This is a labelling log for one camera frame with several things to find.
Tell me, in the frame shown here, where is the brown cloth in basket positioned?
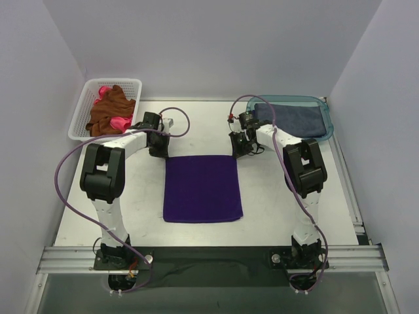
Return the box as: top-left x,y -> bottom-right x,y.
85,84 -> 137,137

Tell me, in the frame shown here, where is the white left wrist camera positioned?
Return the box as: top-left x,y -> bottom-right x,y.
162,118 -> 174,133

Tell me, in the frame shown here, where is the teal plastic bin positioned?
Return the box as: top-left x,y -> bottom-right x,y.
246,95 -> 334,145

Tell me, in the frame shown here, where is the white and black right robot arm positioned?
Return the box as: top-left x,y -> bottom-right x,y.
228,124 -> 327,257

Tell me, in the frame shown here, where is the white plastic laundry basket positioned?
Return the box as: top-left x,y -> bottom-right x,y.
67,78 -> 143,142

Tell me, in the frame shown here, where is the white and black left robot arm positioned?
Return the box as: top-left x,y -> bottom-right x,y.
80,112 -> 173,263

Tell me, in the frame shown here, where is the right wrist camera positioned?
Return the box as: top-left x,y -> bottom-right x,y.
227,111 -> 261,130

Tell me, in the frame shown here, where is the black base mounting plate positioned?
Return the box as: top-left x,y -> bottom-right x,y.
93,246 -> 329,290

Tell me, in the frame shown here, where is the grey towel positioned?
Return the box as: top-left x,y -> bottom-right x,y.
272,104 -> 330,139

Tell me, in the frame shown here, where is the pink red cloth in basket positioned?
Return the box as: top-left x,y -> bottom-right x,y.
94,85 -> 134,131

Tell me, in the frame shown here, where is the purple towel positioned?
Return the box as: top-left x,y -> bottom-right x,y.
163,155 -> 243,224

